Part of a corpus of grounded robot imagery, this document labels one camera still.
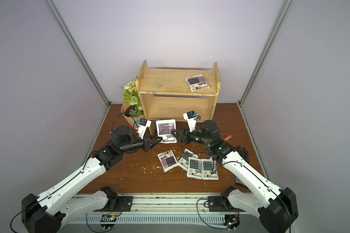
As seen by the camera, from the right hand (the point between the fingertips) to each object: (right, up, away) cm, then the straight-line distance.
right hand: (174, 127), depth 67 cm
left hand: (-6, -6, +1) cm, 9 cm away
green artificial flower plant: (-26, +18, +18) cm, 36 cm away
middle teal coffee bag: (+11, -26, +17) cm, 33 cm away
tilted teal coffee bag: (+5, -24, +20) cm, 31 cm away
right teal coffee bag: (+20, -27, +18) cm, 39 cm away
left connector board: (-34, -48, +5) cm, 59 cm away
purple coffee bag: (-5, -1, +2) cm, 6 cm away
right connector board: (+28, -47, +3) cm, 55 cm away
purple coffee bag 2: (-5, -22, +21) cm, 31 cm away
